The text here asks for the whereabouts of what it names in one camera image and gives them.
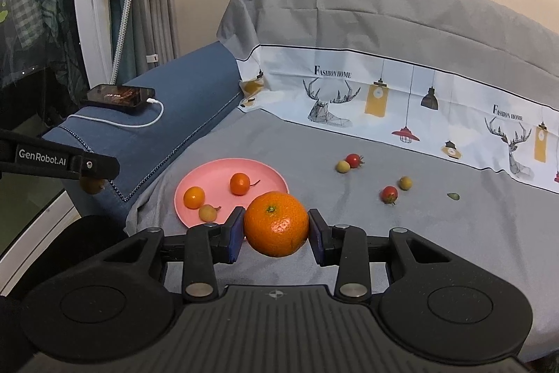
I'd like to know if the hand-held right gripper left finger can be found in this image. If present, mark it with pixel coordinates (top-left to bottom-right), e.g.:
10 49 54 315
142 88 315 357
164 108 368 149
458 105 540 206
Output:
100 206 246 301

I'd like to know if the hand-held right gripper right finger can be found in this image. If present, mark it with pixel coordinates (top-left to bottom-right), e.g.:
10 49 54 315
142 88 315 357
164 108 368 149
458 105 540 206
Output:
307 208 456 300

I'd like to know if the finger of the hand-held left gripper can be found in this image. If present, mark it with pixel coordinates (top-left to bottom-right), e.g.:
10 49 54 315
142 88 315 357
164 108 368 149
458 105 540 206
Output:
81 155 121 181

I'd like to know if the small mandarin orange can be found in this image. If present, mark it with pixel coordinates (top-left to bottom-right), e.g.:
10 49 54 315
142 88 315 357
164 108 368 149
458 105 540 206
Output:
183 186 206 209
243 190 310 258
230 173 261 196

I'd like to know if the pink plate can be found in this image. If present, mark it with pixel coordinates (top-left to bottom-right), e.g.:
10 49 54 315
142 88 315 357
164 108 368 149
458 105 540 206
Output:
175 158 290 227

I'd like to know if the black smartphone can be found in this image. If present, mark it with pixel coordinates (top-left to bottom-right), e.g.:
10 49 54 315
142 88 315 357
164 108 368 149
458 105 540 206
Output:
86 84 157 114

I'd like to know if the blue denim cushion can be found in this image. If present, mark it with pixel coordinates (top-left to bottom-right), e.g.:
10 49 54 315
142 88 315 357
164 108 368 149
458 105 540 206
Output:
41 41 242 236

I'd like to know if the grey printed bed sheet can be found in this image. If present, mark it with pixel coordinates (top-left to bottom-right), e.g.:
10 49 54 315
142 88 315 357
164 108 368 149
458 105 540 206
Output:
124 0 559 360

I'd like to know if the white charging cable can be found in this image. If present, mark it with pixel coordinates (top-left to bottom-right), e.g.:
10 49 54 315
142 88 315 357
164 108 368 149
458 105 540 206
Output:
65 97 165 130

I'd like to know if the white door frame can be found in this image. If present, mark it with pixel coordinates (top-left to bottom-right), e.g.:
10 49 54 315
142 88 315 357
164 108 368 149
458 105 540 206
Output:
70 0 116 87

